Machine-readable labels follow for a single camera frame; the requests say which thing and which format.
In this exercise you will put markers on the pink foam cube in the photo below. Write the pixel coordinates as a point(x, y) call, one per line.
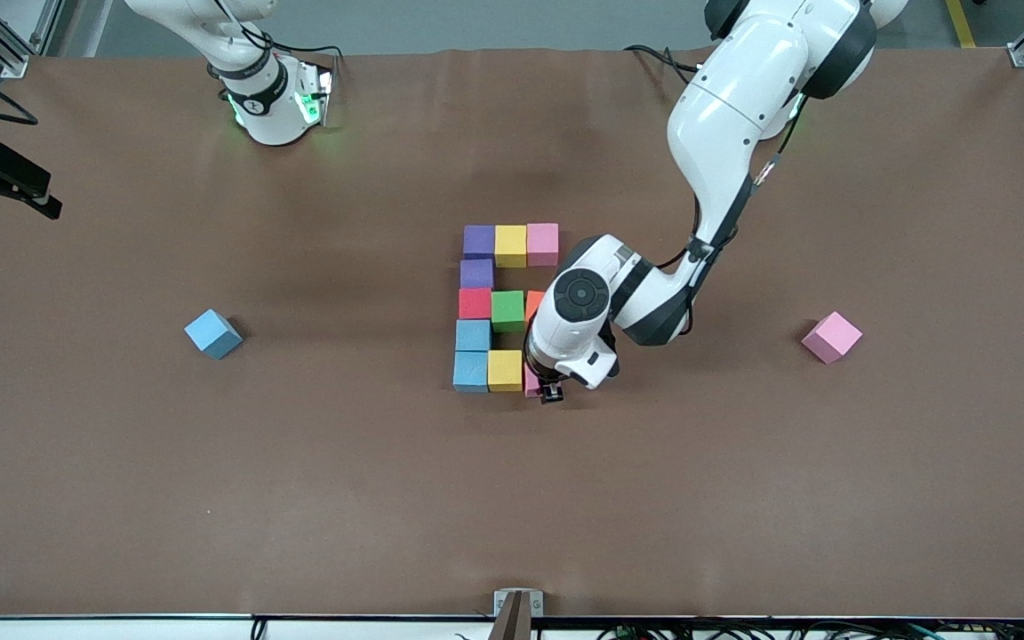
point(531, 382)
point(831, 337)
point(543, 244)

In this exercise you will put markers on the yellow foam cube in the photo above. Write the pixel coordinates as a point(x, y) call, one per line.
point(504, 370)
point(511, 245)

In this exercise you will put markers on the orange foam cube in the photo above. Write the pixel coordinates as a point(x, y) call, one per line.
point(533, 304)

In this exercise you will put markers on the blue foam cube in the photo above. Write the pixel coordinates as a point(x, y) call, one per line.
point(212, 333)
point(471, 371)
point(474, 335)

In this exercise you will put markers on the green foam cube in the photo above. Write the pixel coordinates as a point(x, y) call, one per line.
point(508, 311)

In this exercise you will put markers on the red foam cube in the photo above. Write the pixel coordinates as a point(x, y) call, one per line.
point(475, 303)

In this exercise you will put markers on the purple foam cube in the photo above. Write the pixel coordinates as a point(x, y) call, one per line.
point(479, 241)
point(476, 274)

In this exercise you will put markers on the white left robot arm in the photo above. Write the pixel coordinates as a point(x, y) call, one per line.
point(734, 107)

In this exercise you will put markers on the arm base connector plate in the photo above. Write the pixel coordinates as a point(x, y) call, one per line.
point(316, 89)

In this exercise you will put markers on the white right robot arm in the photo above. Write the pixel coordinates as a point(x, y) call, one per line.
point(268, 98)

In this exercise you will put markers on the brown table mat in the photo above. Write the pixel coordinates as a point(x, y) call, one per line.
point(121, 516)

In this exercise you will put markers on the grey metal table bracket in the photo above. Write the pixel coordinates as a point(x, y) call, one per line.
point(518, 603)

